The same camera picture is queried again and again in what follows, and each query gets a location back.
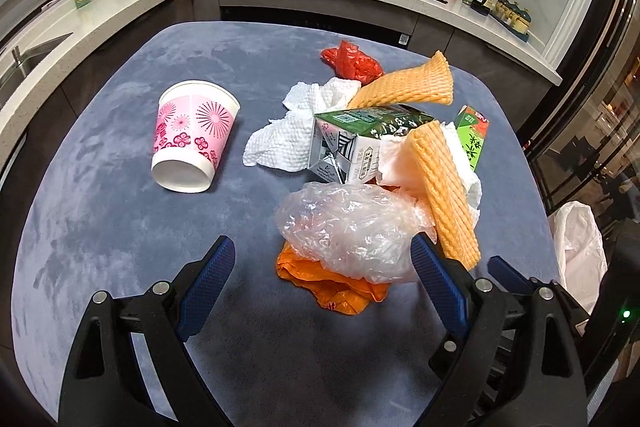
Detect black built-in appliance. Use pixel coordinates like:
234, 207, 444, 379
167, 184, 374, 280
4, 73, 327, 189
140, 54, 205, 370
220, 4, 416, 50

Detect large white paper towel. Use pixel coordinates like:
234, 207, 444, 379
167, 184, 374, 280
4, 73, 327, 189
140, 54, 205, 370
243, 77, 363, 170

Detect dark base cabinets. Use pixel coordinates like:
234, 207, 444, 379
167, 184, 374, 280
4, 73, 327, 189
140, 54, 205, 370
0, 0, 556, 188

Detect orange foam net sleeve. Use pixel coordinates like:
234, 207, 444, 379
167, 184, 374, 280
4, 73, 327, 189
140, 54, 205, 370
409, 120, 482, 270
348, 50, 455, 108

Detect orange plastic bag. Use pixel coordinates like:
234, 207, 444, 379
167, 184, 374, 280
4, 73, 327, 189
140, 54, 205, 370
276, 241, 390, 315

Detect white tissue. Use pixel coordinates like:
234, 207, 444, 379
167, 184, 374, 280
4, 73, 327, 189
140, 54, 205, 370
376, 121, 484, 214

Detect glass sliding door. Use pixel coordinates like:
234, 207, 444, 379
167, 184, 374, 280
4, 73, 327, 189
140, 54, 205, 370
520, 0, 640, 218

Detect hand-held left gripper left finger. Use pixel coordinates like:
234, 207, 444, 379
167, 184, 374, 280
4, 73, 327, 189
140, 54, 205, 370
59, 236, 236, 427

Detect white plastic bin bag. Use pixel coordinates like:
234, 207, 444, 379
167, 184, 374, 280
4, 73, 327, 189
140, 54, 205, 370
546, 201, 609, 314

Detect steel kitchen sink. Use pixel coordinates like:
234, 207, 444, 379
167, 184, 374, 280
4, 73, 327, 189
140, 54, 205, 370
0, 32, 71, 108

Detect red plastic bag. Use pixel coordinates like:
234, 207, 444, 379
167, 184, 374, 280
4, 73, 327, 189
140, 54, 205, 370
320, 40, 385, 85

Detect teal seasoning jar tray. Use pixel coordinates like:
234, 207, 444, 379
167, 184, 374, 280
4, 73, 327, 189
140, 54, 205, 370
490, 9, 531, 44

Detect pink floral paper cup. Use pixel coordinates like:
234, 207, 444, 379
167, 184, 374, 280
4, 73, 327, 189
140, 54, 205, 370
151, 80, 241, 194

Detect clear plastic bag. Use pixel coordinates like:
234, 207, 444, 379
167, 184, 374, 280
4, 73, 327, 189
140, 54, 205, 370
274, 182, 438, 284

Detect green and white milk carton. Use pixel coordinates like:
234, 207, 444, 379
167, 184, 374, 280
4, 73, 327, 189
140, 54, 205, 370
313, 104, 435, 184

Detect long green cardboard box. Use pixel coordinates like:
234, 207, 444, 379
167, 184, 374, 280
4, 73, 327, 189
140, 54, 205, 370
454, 105, 491, 172

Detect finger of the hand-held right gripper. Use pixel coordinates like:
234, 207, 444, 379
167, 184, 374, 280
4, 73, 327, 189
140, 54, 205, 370
487, 255, 594, 339

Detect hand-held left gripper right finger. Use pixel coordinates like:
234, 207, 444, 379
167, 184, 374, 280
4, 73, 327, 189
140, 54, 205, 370
410, 236, 587, 427

